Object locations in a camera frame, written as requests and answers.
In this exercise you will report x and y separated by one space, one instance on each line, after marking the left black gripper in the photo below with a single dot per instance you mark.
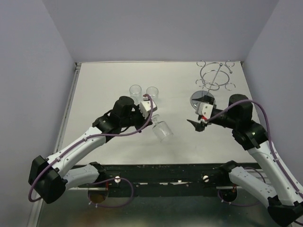
143 120

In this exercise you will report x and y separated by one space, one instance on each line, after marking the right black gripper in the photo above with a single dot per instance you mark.
198 126

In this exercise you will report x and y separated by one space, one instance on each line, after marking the clear wine glass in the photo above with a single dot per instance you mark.
136 93
153 92
161 129

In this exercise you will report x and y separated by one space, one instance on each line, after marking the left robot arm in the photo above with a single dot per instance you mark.
78 151

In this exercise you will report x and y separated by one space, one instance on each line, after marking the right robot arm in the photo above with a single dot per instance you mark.
283 197

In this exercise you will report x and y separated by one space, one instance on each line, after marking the chrome wine glass rack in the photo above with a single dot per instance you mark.
213 76

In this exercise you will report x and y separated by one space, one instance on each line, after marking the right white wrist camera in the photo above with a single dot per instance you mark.
204 111

